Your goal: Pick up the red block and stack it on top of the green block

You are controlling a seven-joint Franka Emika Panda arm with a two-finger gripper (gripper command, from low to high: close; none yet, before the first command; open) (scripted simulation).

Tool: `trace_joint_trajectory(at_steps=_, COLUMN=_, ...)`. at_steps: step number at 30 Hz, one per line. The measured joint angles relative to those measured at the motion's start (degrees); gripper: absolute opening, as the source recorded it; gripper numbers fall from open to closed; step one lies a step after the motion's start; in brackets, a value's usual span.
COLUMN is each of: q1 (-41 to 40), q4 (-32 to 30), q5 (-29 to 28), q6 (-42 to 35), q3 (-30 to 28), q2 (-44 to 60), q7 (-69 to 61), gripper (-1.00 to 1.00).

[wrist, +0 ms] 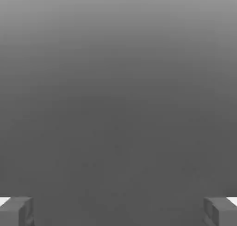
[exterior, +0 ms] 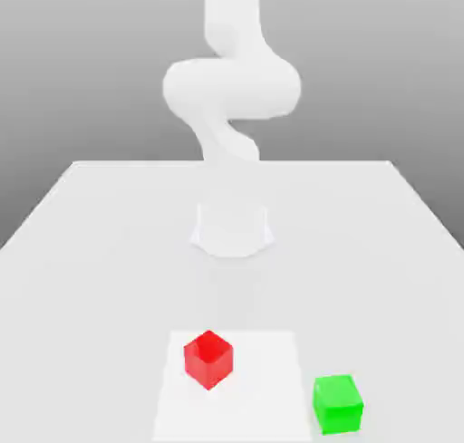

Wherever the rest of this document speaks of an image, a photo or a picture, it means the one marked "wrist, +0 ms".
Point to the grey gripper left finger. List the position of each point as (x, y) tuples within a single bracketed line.
[(14, 213)]

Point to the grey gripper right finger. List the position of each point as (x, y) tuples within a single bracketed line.
[(222, 213)]

